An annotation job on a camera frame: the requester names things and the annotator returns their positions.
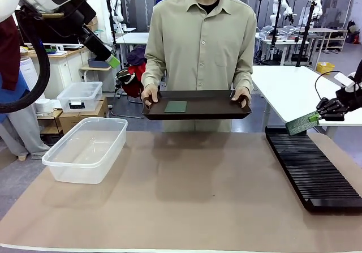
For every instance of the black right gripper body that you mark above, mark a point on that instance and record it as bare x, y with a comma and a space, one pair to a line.
349, 103

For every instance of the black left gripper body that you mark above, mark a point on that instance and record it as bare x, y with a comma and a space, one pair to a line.
77, 16

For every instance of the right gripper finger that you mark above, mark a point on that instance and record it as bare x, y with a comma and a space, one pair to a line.
325, 103
325, 117

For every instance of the wide green PCB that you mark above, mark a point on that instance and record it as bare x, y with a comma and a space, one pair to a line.
298, 124

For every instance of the squarish green PCB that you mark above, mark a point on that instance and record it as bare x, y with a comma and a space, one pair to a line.
176, 107

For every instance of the dark brown serving tray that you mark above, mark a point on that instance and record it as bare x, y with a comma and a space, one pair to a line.
209, 108

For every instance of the person's right forearm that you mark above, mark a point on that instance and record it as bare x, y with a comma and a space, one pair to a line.
152, 72

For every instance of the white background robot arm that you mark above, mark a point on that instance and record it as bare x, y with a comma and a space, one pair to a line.
118, 9
316, 8
275, 11

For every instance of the person's left forearm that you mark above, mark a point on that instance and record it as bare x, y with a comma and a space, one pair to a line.
243, 76

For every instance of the stacked cardboard boxes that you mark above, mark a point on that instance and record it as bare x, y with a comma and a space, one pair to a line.
92, 26

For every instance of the person's right hand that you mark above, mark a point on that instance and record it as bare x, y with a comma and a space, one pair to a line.
151, 91

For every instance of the person's left hand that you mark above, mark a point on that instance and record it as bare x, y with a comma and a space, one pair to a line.
243, 94

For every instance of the dark grey shallow bin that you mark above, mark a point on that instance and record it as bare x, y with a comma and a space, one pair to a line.
97, 64

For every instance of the yellow plastic basket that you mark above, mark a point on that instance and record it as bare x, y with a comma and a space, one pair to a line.
325, 68

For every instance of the large white table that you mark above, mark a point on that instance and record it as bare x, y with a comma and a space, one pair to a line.
291, 91

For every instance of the small white background table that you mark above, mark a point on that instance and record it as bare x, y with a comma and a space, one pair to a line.
133, 38

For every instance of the wood-topped white desk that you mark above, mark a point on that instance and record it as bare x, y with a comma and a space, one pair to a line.
62, 66

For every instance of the black slotted PCB rack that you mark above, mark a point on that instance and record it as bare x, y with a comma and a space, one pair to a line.
314, 168

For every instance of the red backpack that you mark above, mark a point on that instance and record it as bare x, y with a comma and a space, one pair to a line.
137, 80

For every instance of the clear lidded storage box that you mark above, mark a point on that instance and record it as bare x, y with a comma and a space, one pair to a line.
80, 96

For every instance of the black tripod stand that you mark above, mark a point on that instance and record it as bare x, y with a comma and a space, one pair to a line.
306, 35

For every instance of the large cardboard box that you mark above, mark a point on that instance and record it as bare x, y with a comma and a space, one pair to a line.
85, 118

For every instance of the white air purifier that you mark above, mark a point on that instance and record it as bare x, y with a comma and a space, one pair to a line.
28, 74

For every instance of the person in maroon top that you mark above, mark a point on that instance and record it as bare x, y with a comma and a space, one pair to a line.
10, 52

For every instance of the white cylinder device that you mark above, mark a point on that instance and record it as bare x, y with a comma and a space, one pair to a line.
43, 106

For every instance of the beige button shirt torso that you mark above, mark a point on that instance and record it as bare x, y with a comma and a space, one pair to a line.
200, 46

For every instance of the clear plastic bin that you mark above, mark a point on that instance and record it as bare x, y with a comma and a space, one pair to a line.
85, 151

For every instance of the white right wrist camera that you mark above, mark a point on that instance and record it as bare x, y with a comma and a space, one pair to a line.
343, 80

